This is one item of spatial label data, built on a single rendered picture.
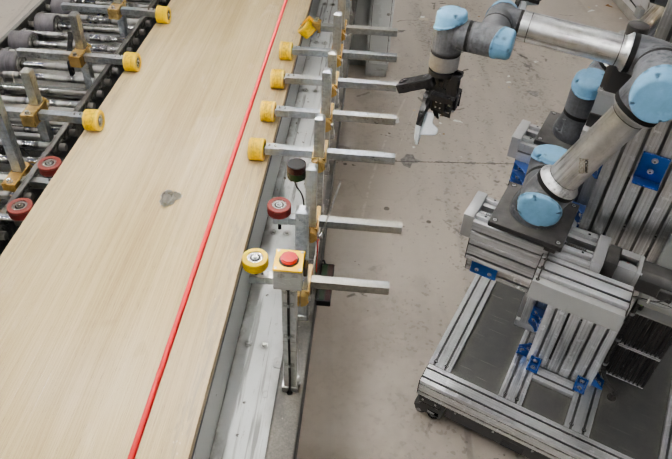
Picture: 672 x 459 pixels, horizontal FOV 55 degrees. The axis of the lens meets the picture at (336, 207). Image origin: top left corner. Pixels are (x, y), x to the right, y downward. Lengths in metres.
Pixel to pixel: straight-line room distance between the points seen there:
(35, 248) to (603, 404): 2.06
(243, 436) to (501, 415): 1.01
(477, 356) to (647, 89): 1.44
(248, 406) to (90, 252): 0.66
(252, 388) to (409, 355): 1.04
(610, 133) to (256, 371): 1.21
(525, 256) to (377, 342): 1.05
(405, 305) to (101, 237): 1.51
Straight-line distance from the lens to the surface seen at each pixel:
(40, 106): 2.66
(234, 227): 2.07
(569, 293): 1.95
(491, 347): 2.71
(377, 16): 4.49
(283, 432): 1.84
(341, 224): 2.14
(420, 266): 3.23
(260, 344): 2.10
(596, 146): 1.67
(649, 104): 1.58
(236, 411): 1.98
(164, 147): 2.44
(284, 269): 1.49
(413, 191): 3.66
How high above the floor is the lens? 2.31
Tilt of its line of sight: 41 degrees down
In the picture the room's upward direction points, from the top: 3 degrees clockwise
